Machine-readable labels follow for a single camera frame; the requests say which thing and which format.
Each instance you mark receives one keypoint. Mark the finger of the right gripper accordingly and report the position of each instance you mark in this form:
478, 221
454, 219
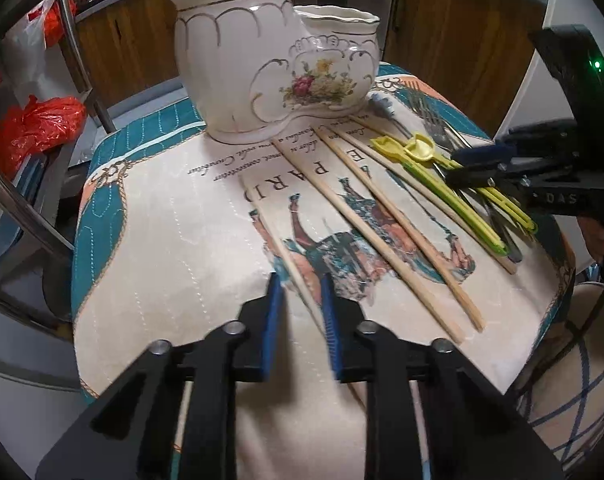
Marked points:
481, 177
485, 155

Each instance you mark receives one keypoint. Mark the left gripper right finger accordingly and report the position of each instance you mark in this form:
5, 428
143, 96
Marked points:
341, 316

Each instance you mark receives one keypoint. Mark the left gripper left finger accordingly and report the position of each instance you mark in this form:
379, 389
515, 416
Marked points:
260, 317

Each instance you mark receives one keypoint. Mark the wooden chopstick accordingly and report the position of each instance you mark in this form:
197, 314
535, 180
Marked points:
427, 189
295, 275
384, 250
432, 255

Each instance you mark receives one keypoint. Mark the yellow tulip plastic fork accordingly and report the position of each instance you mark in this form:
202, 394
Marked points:
414, 156

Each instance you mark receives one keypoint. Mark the silver metal fork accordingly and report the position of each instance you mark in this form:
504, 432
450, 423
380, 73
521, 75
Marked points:
495, 219

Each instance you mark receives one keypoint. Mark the flower-shaped metal spoon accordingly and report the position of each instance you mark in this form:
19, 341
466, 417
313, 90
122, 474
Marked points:
382, 107

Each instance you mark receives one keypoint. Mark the wooden kitchen cabinets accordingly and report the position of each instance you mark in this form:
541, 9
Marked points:
468, 57

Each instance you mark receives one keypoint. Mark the right human hand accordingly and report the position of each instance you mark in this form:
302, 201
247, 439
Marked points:
593, 234

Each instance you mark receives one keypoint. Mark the printed quilted table mat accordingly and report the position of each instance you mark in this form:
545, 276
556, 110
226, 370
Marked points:
177, 230

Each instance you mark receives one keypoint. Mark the checked stool cushion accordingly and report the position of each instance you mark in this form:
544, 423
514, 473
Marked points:
560, 392

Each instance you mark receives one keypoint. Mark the white ceramic double utensil holder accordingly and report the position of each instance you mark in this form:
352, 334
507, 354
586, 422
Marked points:
250, 67

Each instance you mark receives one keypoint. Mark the red plastic bag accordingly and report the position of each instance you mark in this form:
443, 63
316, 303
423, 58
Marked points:
37, 128

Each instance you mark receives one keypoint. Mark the metal shelf rack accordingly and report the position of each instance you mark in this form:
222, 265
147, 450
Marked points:
38, 213

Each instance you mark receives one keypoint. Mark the white plastic bag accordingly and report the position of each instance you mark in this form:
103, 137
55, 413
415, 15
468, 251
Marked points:
32, 69

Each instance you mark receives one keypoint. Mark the orange-red hanging plastic bag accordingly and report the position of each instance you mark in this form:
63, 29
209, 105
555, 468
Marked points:
54, 29

